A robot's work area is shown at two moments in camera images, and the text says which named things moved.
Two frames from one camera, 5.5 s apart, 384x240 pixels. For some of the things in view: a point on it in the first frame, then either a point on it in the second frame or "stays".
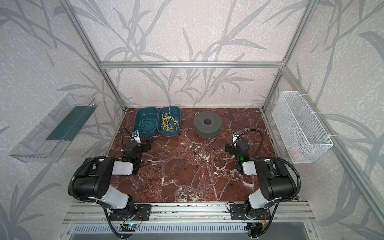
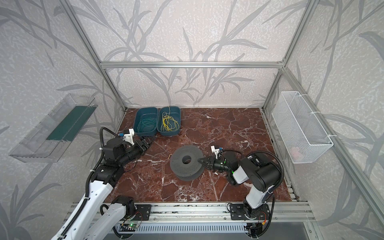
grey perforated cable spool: x=207 y=124 → x=188 y=172
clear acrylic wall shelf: x=48 y=140 stays
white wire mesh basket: x=303 y=137 stays
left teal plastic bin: x=145 y=121 stays
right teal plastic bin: x=175 y=112 stays
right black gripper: x=234 y=147 → x=212 y=162
